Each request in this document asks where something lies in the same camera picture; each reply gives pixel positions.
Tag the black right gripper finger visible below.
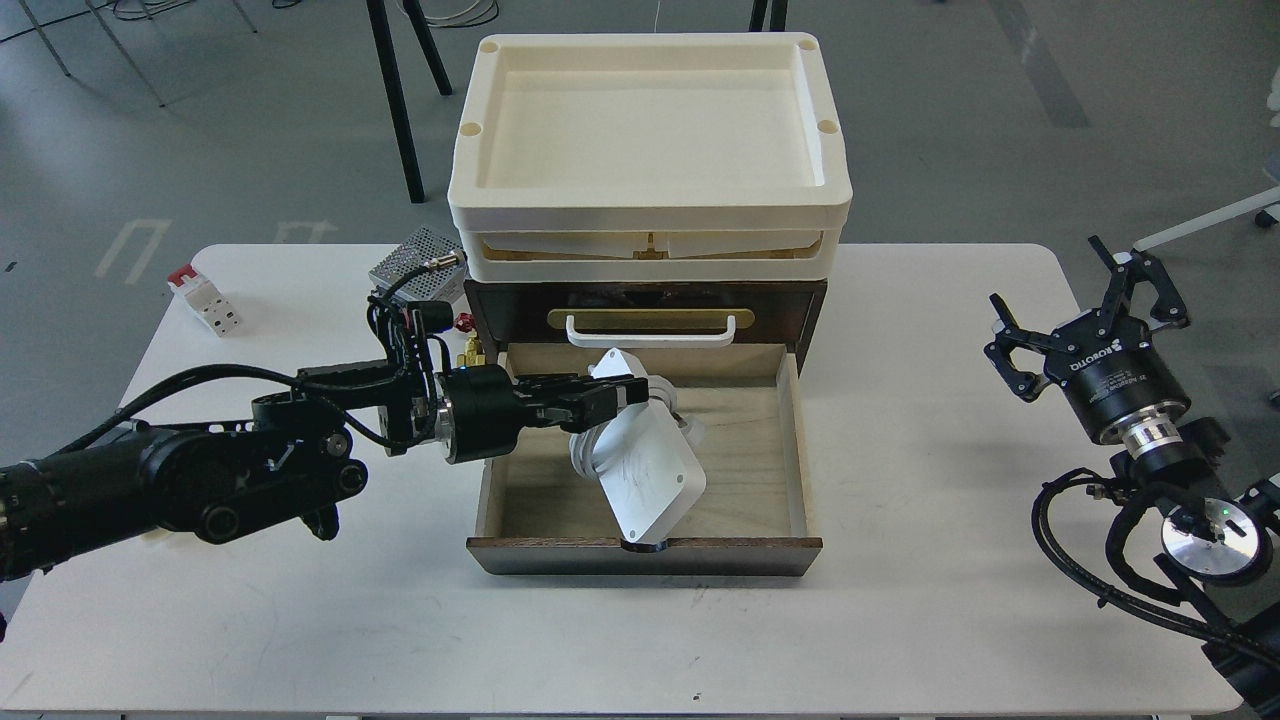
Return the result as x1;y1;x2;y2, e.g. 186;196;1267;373
984;293;1069;404
1087;234;1192;333

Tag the white drawer handle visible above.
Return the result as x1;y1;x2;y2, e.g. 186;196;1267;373
564;314;737;348

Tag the metal mesh power supply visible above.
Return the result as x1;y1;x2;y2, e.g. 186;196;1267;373
367;225;467;304

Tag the dark wooden cabinet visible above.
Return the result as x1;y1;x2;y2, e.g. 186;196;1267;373
465;281;827;386

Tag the white red circuit breaker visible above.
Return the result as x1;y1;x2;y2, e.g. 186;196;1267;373
166;263;241;336

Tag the cream plastic tray organizer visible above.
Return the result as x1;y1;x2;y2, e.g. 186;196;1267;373
447;32;852;283

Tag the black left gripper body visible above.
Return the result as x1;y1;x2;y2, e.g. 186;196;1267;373
436;364;522;464

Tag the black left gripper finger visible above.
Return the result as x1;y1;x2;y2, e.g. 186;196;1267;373
516;395;631;433
515;373;650;404

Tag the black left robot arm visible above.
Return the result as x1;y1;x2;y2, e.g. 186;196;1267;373
1;251;649;580

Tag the brass valve red handle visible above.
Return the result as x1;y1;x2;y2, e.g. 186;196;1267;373
454;313;486;366

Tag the open wooden drawer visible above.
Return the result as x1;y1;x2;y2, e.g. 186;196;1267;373
467;345;822;577

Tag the white charging cable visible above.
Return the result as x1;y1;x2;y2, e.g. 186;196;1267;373
568;375;703;479

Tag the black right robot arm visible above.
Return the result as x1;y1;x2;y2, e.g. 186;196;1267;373
984;237;1279;719

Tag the white chair base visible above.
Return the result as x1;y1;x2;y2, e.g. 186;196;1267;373
1132;154;1279;252

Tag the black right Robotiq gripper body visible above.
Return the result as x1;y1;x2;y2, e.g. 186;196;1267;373
1050;313;1190;445

